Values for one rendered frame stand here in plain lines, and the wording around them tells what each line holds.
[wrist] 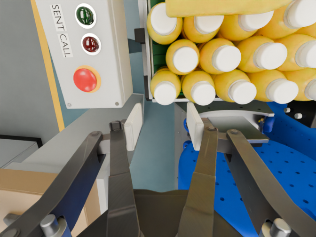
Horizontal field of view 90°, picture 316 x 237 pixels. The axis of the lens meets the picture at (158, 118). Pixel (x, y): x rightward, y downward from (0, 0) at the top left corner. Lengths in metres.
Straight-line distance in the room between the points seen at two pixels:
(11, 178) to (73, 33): 0.47
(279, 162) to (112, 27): 0.39
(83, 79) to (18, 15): 1.52
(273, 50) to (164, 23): 0.17
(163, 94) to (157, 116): 1.20
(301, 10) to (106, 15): 0.27
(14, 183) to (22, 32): 1.35
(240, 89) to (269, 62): 0.06
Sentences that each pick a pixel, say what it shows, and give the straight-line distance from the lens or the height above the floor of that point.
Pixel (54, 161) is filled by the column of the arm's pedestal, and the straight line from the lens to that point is 0.68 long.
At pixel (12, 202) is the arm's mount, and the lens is 0.63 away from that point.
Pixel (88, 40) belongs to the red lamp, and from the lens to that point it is 0.26.
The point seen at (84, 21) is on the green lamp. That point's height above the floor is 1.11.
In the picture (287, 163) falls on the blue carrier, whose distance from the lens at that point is 0.42.
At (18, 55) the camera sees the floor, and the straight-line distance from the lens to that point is 1.84.
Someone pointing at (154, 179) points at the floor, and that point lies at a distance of 1.92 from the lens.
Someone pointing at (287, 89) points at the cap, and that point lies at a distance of 0.34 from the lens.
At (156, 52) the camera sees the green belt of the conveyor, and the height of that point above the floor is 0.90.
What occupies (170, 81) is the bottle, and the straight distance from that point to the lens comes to 0.31.
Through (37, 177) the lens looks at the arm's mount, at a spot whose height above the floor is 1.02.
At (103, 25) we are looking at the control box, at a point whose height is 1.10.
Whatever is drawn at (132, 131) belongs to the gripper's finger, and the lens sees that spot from 0.16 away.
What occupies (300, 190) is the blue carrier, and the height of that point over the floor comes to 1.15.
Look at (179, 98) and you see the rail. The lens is 0.39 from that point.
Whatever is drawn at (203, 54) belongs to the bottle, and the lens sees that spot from 0.32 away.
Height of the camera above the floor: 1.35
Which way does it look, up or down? 66 degrees down
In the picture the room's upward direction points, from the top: 172 degrees counter-clockwise
